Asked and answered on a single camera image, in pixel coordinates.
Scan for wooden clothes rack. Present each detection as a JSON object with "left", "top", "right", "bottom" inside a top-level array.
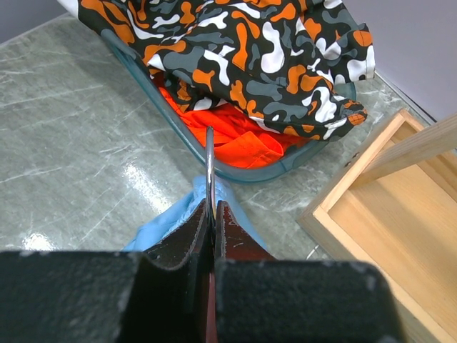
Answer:
[{"left": 299, "top": 110, "right": 456, "bottom": 342}]

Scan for light blue shorts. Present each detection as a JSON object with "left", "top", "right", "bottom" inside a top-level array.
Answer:
[{"left": 123, "top": 176, "right": 267, "bottom": 252}]

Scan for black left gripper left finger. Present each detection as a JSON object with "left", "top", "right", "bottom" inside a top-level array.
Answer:
[{"left": 144, "top": 199, "right": 209, "bottom": 270}]

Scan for pink hanger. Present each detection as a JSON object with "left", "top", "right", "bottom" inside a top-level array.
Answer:
[{"left": 205, "top": 126, "right": 216, "bottom": 223}]

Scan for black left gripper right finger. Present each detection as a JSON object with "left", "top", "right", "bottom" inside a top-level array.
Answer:
[{"left": 214, "top": 201, "right": 275, "bottom": 261}]

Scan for orange black patterned shorts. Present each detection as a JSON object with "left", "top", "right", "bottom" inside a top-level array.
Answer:
[{"left": 68, "top": 1, "right": 375, "bottom": 141}]

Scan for grey bin with red cloth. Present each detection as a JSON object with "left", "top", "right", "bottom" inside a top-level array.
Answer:
[{"left": 101, "top": 29, "right": 326, "bottom": 183}]

